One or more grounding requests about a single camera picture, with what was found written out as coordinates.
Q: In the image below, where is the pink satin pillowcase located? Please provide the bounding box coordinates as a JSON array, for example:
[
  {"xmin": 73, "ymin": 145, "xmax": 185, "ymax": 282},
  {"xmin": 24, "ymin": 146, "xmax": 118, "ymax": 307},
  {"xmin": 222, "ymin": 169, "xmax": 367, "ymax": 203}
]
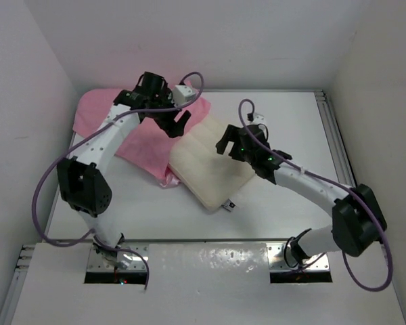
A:
[{"xmin": 72, "ymin": 81, "xmax": 212, "ymax": 189}]

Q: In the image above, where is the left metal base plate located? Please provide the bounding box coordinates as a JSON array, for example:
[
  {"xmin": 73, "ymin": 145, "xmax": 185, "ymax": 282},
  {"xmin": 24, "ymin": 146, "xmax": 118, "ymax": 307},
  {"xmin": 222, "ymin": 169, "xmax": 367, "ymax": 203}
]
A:
[{"xmin": 84, "ymin": 244, "xmax": 149, "ymax": 285}]

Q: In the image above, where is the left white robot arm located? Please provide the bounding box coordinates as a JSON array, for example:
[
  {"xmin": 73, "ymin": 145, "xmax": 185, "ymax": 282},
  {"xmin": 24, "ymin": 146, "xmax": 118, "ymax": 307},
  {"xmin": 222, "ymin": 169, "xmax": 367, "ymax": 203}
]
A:
[{"xmin": 57, "ymin": 72, "xmax": 201, "ymax": 250}]

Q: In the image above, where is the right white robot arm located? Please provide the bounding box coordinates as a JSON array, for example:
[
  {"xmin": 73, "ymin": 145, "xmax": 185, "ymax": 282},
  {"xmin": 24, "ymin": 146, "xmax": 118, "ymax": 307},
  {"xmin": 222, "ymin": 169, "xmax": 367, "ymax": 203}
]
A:
[{"xmin": 216, "ymin": 125, "xmax": 387, "ymax": 267}]

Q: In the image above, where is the white front cover board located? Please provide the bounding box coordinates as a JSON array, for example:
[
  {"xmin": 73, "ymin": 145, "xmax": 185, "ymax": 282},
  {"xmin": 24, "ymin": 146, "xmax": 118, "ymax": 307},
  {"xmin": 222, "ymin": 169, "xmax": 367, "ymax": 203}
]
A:
[{"xmin": 12, "ymin": 243, "xmax": 404, "ymax": 324}]

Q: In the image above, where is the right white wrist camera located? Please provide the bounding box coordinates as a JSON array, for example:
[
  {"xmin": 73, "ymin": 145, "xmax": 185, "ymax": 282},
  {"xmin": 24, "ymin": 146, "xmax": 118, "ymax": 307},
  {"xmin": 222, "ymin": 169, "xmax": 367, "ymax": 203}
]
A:
[{"xmin": 247, "ymin": 112, "xmax": 266, "ymax": 125}]

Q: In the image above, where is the metal base plate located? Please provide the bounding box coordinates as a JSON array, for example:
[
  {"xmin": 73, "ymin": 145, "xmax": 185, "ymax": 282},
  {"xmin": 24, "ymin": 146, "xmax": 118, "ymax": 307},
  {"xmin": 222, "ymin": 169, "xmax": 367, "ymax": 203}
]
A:
[
  {"xmin": 84, "ymin": 244, "xmax": 149, "ymax": 285},
  {"xmin": 267, "ymin": 242, "xmax": 332, "ymax": 284}
]

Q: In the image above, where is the aluminium table frame rail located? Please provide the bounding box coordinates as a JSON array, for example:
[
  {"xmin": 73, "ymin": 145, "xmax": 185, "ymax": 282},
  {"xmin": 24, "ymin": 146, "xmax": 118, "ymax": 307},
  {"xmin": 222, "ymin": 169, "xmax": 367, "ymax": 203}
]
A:
[{"xmin": 314, "ymin": 90, "xmax": 357, "ymax": 186}]

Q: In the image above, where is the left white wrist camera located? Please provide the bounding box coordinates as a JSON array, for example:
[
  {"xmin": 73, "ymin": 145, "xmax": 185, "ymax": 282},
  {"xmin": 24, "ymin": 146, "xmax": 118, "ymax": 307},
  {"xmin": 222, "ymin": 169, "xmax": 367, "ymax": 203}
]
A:
[{"xmin": 172, "ymin": 85, "xmax": 197, "ymax": 106}]

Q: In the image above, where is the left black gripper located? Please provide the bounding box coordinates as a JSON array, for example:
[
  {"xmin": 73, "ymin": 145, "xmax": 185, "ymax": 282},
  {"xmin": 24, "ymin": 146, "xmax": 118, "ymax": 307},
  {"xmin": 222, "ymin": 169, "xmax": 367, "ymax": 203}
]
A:
[{"xmin": 149, "ymin": 91, "xmax": 189, "ymax": 137}]

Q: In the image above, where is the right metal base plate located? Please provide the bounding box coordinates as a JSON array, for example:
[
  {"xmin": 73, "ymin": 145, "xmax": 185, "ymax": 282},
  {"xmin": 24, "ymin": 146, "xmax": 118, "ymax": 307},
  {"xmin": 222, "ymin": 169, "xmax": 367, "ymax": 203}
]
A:
[{"xmin": 267, "ymin": 242, "xmax": 332, "ymax": 284}]

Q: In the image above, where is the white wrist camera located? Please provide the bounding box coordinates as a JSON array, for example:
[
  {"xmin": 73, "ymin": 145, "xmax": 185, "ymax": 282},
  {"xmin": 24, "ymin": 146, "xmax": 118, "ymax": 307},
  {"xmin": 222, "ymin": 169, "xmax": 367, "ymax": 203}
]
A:
[
  {"xmin": 247, "ymin": 112, "xmax": 266, "ymax": 125},
  {"xmin": 172, "ymin": 85, "xmax": 197, "ymax": 106}
]

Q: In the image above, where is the cream white pillow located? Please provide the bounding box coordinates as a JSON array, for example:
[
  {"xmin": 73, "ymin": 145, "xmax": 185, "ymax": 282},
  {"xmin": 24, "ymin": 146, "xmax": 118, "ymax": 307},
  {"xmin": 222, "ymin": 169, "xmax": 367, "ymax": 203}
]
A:
[{"xmin": 168, "ymin": 115, "xmax": 254, "ymax": 213}]

